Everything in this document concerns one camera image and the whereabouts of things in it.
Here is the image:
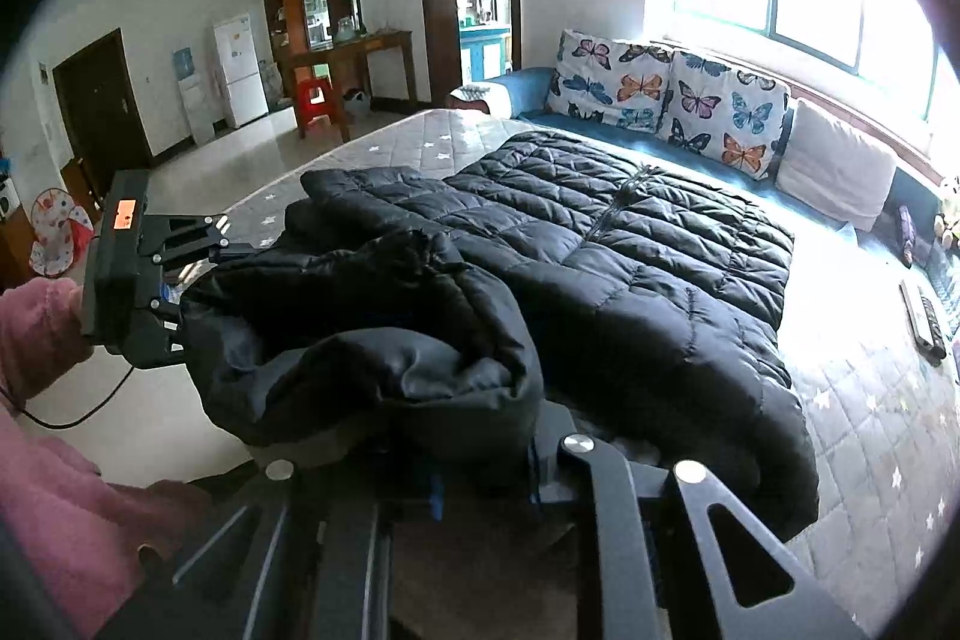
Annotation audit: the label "blue cabinet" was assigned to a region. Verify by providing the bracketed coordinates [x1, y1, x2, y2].
[457, 25, 512, 88]

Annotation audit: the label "blue sofa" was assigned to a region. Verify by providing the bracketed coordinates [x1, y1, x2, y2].
[448, 65, 960, 341]

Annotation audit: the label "stuffed toys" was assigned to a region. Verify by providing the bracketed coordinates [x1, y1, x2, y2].
[932, 175, 960, 255]

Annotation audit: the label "person's fleece garment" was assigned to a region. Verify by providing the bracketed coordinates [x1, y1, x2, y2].
[0, 396, 222, 640]

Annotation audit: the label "butterfly print cushion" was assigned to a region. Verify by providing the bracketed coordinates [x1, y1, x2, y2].
[663, 50, 796, 184]
[544, 28, 674, 136]

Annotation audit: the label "white refrigerator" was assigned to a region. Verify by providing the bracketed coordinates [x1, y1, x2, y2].
[211, 13, 271, 130]

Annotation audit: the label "red plastic stool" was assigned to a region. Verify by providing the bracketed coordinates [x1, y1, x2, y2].
[292, 76, 340, 140]

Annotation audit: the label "grey star-print mattress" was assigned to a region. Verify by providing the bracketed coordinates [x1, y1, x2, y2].
[217, 107, 960, 638]

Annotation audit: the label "beige cushion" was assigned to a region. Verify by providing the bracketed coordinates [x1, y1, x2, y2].
[775, 98, 899, 234]

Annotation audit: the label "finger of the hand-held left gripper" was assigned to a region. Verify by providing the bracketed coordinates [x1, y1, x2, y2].
[141, 212, 257, 286]
[118, 291, 188, 365]

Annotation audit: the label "remote control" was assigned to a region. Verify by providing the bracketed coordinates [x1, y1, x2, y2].
[898, 276, 951, 362]

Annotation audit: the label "black cable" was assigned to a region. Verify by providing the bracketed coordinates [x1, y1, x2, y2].
[13, 361, 137, 429]

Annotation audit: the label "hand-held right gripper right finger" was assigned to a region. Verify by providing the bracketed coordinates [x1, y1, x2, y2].
[527, 402, 872, 640]

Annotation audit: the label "water dispenser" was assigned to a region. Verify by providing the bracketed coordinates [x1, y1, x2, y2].
[172, 46, 220, 148]

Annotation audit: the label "person's left forearm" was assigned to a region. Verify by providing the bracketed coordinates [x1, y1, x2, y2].
[0, 276, 100, 407]

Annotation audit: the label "wooden desk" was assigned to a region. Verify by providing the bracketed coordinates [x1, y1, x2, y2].
[283, 30, 417, 125]

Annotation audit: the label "black puffer jacket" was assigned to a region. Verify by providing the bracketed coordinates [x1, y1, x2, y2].
[180, 128, 823, 545]

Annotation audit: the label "dark wooden door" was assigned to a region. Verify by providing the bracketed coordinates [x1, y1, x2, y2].
[51, 28, 152, 185]

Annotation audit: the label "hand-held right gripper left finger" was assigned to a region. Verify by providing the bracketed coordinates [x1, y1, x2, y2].
[105, 460, 446, 640]

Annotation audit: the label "purple cloth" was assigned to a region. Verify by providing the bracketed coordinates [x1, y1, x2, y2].
[896, 203, 920, 270]

